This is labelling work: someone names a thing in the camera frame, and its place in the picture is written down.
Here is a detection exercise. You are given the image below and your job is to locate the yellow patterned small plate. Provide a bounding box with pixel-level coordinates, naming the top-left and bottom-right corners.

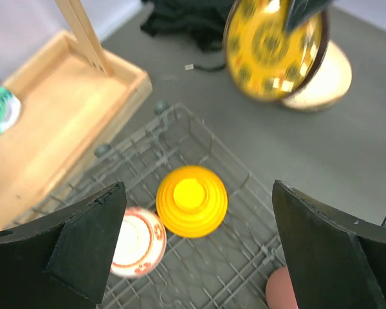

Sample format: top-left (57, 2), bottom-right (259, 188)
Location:
top-left (223, 1), bottom-right (329, 102)

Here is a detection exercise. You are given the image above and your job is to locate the beige bird plate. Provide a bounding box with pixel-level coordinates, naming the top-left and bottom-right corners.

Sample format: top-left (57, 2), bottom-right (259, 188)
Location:
top-left (282, 40), bottom-right (353, 112)

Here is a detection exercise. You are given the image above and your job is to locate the white orange patterned bowl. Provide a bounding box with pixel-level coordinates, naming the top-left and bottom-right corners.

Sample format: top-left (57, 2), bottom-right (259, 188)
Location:
top-left (111, 207), bottom-right (167, 279)

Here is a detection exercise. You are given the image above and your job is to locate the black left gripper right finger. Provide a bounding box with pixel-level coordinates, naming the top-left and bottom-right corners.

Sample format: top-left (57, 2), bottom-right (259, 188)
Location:
top-left (272, 180), bottom-right (386, 308)

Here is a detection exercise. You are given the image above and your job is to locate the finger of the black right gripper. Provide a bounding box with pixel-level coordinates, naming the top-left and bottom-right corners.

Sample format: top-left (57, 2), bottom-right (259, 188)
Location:
top-left (284, 0), bottom-right (333, 32)

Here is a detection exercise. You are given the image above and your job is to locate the pink mug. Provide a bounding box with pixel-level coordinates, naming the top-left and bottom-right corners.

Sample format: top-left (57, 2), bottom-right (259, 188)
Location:
top-left (266, 267), bottom-right (298, 309)

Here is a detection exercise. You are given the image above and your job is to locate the grey wire dish rack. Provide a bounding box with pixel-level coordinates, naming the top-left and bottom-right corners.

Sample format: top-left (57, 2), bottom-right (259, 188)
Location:
top-left (12, 102), bottom-right (285, 308)

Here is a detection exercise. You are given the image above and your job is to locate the wooden stand tray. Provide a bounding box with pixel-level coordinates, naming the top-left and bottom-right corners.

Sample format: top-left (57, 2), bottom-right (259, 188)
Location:
top-left (0, 1), bottom-right (152, 230)

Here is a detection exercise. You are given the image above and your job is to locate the yellow ribbed bowl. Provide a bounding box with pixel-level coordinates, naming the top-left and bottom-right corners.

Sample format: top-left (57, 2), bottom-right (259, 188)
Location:
top-left (156, 165), bottom-right (228, 238)

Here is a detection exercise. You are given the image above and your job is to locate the black cloth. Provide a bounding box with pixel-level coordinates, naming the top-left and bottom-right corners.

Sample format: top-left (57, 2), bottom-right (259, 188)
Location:
top-left (140, 1), bottom-right (234, 53)

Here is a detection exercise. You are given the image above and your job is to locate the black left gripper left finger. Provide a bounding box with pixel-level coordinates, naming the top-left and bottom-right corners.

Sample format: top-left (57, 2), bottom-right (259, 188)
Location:
top-left (0, 182), bottom-right (126, 308)

